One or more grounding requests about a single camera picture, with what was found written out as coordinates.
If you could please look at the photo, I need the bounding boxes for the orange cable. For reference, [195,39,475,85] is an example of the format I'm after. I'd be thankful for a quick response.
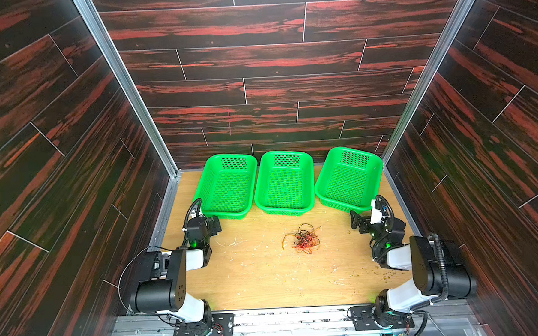
[280,223,323,257]

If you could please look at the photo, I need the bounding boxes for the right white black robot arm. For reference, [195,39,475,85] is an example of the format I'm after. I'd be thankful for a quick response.
[347,195,478,331]

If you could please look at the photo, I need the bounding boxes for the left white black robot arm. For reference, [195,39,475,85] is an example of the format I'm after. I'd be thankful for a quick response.
[123,198,222,334]

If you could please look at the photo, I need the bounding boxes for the left green plastic basket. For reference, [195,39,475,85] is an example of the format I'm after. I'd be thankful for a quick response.
[195,154,258,220]

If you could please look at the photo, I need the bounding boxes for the green plastic basket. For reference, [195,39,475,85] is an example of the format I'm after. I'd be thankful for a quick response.
[255,151,315,216]
[195,154,258,220]
[314,147,384,214]

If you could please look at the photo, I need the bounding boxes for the right green plastic basket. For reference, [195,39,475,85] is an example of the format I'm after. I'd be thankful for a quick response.
[314,147,384,214]

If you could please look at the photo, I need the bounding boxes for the middle green plastic basket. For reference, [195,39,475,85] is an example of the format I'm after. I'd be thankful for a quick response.
[255,151,315,216]

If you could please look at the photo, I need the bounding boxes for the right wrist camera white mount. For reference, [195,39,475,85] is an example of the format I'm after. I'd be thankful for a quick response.
[370,195,389,225]

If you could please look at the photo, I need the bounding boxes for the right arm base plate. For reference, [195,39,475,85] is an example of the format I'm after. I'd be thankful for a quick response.
[347,304,415,331]

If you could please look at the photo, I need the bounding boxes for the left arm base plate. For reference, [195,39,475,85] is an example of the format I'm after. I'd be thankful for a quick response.
[173,312,235,336]

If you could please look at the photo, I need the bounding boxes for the aluminium front rail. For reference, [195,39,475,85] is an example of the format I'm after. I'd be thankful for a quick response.
[111,300,488,336]

